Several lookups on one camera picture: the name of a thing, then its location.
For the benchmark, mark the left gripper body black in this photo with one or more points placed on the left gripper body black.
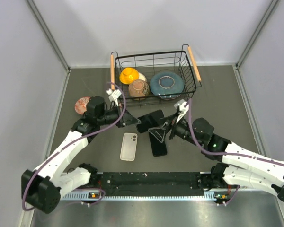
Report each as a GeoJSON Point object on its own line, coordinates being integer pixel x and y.
{"type": "Point", "coordinates": [121, 123]}

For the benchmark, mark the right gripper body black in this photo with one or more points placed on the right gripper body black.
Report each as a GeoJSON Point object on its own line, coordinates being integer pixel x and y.
{"type": "Point", "coordinates": [173, 126]}

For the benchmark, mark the black smartphone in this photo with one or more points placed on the black smartphone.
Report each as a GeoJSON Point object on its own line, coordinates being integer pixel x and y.
{"type": "Point", "coordinates": [150, 120]}

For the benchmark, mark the blue smartphone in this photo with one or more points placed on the blue smartphone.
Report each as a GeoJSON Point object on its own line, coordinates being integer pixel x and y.
{"type": "Point", "coordinates": [158, 149]}

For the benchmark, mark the beige phone case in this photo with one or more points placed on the beige phone case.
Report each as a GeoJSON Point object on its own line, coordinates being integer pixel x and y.
{"type": "Point", "coordinates": [128, 147]}

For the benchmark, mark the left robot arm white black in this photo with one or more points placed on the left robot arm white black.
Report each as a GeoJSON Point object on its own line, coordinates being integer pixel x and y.
{"type": "Point", "coordinates": [44, 187]}

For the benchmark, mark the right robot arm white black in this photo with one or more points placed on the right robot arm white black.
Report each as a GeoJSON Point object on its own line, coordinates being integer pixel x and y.
{"type": "Point", "coordinates": [236, 165]}

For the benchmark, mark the brown ceramic bowl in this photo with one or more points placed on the brown ceramic bowl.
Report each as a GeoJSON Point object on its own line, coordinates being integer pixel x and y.
{"type": "Point", "coordinates": [139, 89]}

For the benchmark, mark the red patterned bowl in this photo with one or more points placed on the red patterned bowl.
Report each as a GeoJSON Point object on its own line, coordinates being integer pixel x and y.
{"type": "Point", "coordinates": [81, 105]}

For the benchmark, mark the yellow bowl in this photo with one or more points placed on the yellow bowl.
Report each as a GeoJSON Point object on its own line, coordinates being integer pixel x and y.
{"type": "Point", "coordinates": [128, 75]}

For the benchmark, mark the white bowl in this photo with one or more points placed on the white bowl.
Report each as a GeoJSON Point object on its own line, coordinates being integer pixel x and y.
{"type": "Point", "coordinates": [142, 77]}

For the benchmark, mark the blue ceramic plate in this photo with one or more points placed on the blue ceramic plate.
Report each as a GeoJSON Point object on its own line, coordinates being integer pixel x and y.
{"type": "Point", "coordinates": [166, 85]}

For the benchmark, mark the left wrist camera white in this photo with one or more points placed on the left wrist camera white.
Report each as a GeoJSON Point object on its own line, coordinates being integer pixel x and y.
{"type": "Point", "coordinates": [114, 95]}

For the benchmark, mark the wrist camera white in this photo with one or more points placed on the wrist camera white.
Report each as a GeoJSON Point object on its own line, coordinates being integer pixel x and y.
{"type": "Point", "coordinates": [182, 108]}
{"type": "Point", "coordinates": [114, 95]}

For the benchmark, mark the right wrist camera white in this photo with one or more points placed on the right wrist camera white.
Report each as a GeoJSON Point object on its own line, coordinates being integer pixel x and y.
{"type": "Point", "coordinates": [182, 108]}

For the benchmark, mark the black wire dish basket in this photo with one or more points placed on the black wire dish basket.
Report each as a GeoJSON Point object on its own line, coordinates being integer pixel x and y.
{"type": "Point", "coordinates": [181, 62]}

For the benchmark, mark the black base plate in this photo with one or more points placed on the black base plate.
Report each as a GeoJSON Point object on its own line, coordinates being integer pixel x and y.
{"type": "Point", "coordinates": [195, 180]}

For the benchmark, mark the slotted cable duct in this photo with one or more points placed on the slotted cable duct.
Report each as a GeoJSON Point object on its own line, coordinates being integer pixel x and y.
{"type": "Point", "coordinates": [94, 195]}

